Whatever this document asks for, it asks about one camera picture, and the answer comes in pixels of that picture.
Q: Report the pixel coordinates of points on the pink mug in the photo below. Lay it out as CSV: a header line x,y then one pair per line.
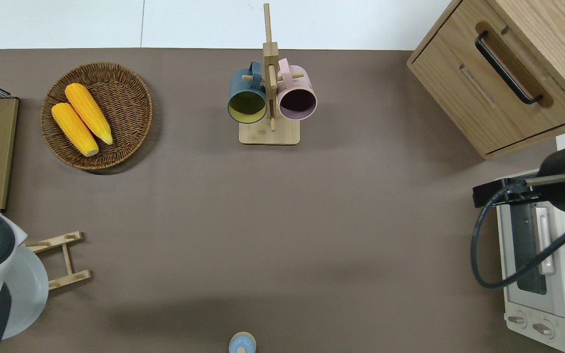
x,y
297,86

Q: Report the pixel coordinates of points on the brown wicker basket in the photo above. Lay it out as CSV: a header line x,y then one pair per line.
x,y
125,117

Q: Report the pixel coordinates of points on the wooden plate rack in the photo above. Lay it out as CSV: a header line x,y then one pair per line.
x,y
69,257

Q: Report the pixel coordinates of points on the wooden drawer cabinet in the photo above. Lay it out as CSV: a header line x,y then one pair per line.
x,y
459,93

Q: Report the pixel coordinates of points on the gray plate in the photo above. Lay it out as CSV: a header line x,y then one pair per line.
x,y
32,289

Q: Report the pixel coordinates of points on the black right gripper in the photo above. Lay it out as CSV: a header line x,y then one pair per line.
x,y
557,186

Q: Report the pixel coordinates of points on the yellow corn cob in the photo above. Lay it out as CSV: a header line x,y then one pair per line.
x,y
74,130
89,113

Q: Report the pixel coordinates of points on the dark blue mug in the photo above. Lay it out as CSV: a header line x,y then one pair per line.
x,y
244,83

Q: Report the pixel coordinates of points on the brown table mat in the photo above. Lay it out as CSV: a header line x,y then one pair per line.
x,y
263,220

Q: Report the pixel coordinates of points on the wooden mug tree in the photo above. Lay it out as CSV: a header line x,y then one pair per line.
x,y
269,135

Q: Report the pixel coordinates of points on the white toaster oven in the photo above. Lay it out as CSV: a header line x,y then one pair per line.
x,y
527,304

